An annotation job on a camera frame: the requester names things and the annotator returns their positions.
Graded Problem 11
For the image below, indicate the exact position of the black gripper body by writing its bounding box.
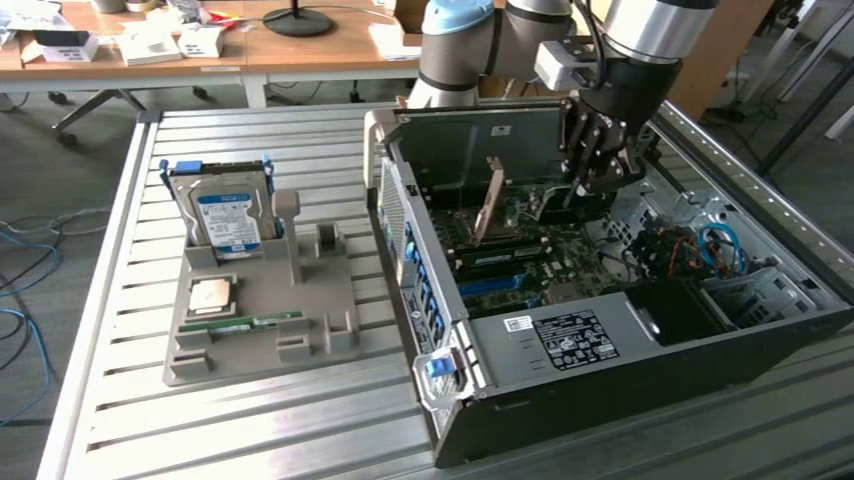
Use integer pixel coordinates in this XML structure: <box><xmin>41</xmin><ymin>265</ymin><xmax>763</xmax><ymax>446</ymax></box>
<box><xmin>576</xmin><ymin>49</ymin><xmax>686</xmax><ymax>135</ymax></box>

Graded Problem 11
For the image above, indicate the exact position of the brown wooden cabinet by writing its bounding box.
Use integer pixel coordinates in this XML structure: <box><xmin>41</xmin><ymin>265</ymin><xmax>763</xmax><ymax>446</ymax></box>
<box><xmin>666</xmin><ymin>0</ymin><xmax>779</xmax><ymax>121</ymax></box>

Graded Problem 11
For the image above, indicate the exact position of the metal CPU socket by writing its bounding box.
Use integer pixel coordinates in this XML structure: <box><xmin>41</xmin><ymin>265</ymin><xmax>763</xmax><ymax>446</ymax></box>
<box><xmin>450</xmin><ymin>207</ymin><xmax>528</xmax><ymax>247</ymax></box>

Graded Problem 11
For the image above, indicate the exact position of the green motherboard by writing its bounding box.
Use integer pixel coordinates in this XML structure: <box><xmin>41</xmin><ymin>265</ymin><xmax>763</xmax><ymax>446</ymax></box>
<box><xmin>425</xmin><ymin>177</ymin><xmax>646</xmax><ymax>319</ymax></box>

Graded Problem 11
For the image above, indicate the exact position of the grey chipset heat sink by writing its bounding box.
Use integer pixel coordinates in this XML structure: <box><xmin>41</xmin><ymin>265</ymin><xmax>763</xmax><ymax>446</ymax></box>
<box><xmin>548</xmin><ymin>284</ymin><xmax>590</xmax><ymax>305</ymax></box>

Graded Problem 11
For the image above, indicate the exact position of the white paper stack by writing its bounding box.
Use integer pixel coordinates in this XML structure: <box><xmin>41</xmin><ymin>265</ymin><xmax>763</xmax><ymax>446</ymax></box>
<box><xmin>365</xmin><ymin>22</ymin><xmax>423</xmax><ymax>62</ymax></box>

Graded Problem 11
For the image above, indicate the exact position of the brown cardboard box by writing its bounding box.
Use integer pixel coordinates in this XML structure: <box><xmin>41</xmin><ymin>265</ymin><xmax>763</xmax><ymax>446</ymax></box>
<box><xmin>391</xmin><ymin>0</ymin><xmax>428</xmax><ymax>35</ymax></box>

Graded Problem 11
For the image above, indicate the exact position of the silver disk bay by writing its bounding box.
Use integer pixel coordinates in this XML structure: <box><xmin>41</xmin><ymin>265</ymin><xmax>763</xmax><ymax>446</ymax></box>
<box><xmin>699</xmin><ymin>264</ymin><xmax>826</xmax><ymax>331</ymax></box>

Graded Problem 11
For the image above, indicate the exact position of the wooden desk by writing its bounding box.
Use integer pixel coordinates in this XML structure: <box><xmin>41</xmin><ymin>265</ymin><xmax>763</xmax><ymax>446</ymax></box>
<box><xmin>0</xmin><ymin>0</ymin><xmax>268</xmax><ymax>149</ymax></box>
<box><xmin>243</xmin><ymin>0</ymin><xmax>428</xmax><ymax>109</ymax></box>

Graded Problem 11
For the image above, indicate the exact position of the grey power supply unit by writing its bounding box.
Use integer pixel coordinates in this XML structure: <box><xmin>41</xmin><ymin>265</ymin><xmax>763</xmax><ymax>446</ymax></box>
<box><xmin>466</xmin><ymin>292</ymin><xmax>668</xmax><ymax>387</ymax></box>

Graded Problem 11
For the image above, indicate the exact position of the black lamp base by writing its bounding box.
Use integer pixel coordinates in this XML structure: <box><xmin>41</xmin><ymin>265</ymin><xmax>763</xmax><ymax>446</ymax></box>
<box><xmin>261</xmin><ymin>0</ymin><xmax>335</xmax><ymax>39</ymax></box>

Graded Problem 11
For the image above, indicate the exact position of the black open PC case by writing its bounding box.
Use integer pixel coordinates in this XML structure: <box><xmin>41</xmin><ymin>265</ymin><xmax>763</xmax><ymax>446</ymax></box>
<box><xmin>363</xmin><ymin>92</ymin><xmax>854</xmax><ymax>469</ymax></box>

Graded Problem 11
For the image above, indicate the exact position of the blue release latch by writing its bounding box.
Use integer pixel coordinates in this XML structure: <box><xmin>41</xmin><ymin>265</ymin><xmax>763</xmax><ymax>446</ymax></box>
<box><xmin>425</xmin><ymin>351</ymin><xmax>463</xmax><ymax>380</ymax></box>

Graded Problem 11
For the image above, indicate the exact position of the hard disk with blue carrier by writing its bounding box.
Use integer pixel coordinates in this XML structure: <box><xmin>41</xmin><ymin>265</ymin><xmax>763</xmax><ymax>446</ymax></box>
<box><xmin>157</xmin><ymin>154</ymin><xmax>281</xmax><ymax>261</ymax></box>

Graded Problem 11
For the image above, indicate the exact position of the grey printed parts rack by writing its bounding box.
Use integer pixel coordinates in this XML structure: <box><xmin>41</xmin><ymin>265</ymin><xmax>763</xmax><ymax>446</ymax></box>
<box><xmin>163</xmin><ymin>189</ymin><xmax>365</xmax><ymax>389</ymax></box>

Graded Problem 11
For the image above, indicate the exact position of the small white box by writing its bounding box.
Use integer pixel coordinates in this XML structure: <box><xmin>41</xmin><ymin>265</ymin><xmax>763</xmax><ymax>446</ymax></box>
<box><xmin>176</xmin><ymin>24</ymin><xmax>227</xmax><ymax>59</ymax></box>

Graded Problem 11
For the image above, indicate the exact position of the green RAM stick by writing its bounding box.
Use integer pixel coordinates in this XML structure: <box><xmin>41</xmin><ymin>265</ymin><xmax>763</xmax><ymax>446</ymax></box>
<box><xmin>177</xmin><ymin>310</ymin><xmax>305</xmax><ymax>335</ymax></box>

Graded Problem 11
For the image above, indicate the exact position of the silver CPU chip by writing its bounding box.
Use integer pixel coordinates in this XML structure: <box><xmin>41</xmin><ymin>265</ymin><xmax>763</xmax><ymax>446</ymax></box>
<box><xmin>188</xmin><ymin>278</ymin><xmax>235</xmax><ymax>314</ymax></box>

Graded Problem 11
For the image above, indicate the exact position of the flat white box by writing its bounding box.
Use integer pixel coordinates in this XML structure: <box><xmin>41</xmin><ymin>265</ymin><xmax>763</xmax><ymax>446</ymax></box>
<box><xmin>116</xmin><ymin>20</ymin><xmax>184</xmax><ymax>67</ymax></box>

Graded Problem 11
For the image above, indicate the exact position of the white box with black lid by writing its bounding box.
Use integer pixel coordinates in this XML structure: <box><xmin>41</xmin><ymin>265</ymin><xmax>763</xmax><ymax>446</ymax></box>
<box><xmin>31</xmin><ymin>28</ymin><xmax>101</xmax><ymax>64</ymax></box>

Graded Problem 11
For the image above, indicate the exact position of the loose paper pile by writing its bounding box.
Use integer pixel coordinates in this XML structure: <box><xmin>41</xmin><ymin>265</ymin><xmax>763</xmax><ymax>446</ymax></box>
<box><xmin>0</xmin><ymin>0</ymin><xmax>76</xmax><ymax>46</ymax></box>

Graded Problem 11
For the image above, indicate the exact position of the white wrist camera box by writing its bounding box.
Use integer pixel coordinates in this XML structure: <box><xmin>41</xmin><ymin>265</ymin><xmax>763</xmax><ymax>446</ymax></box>
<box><xmin>532</xmin><ymin>38</ymin><xmax>599</xmax><ymax>92</ymax></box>

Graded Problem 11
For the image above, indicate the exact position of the black camera cable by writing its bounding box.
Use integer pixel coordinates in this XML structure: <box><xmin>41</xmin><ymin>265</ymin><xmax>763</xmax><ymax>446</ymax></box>
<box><xmin>571</xmin><ymin>0</ymin><xmax>612</xmax><ymax>94</ymax></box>

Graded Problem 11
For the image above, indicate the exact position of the black wire bundle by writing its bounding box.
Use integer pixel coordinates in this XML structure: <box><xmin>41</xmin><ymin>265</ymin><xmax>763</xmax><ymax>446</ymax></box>
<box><xmin>623</xmin><ymin>224</ymin><xmax>702</xmax><ymax>281</ymax></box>

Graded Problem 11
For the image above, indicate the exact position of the red wire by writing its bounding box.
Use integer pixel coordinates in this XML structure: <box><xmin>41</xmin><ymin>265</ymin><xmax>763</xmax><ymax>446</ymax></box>
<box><xmin>671</xmin><ymin>234</ymin><xmax>702</xmax><ymax>274</ymax></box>

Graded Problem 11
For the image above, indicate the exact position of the blue wire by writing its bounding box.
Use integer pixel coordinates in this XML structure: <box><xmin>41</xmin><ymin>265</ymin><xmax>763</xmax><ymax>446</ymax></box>
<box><xmin>696</xmin><ymin>223</ymin><xmax>750</xmax><ymax>279</ymax></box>

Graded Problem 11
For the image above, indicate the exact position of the grey floor cable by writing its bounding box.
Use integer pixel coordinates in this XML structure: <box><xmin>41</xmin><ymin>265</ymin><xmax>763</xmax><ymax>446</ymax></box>
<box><xmin>0</xmin><ymin>207</ymin><xmax>112</xmax><ymax>237</ymax></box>

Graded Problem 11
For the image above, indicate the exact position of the blue floor cable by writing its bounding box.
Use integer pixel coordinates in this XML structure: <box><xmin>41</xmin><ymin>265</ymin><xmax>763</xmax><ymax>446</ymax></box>
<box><xmin>0</xmin><ymin>222</ymin><xmax>63</xmax><ymax>299</ymax></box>
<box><xmin>0</xmin><ymin>307</ymin><xmax>55</xmax><ymax>429</ymax></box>

